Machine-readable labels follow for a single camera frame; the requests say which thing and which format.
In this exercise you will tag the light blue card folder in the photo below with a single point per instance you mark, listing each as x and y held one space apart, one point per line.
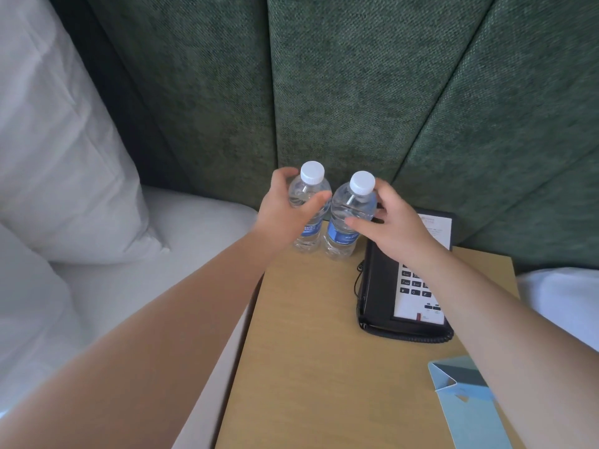
468 406

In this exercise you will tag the person's right forearm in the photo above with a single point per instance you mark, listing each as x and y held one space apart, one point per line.
510 341

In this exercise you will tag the green upholstered headboard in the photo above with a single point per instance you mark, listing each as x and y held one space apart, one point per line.
355 79

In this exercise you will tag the clear water bottle blue label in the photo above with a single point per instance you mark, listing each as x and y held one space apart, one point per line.
310 229
344 205

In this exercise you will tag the person's right thumb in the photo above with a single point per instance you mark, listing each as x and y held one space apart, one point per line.
359 223

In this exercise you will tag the person's left hand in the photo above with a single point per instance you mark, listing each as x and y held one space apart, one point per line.
274 212

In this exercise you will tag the person's left forearm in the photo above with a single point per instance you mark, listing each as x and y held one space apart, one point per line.
154 336

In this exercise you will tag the white bedding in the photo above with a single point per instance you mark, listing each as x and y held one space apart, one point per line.
561 299

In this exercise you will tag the person's right hand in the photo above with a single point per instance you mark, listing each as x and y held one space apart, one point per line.
402 231

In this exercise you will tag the black desk telephone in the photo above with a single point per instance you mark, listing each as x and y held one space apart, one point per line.
379 294

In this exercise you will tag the person's left thumb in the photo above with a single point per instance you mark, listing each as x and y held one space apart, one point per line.
313 203

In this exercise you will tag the large white pillow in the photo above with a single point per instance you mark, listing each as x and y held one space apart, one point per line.
51 154

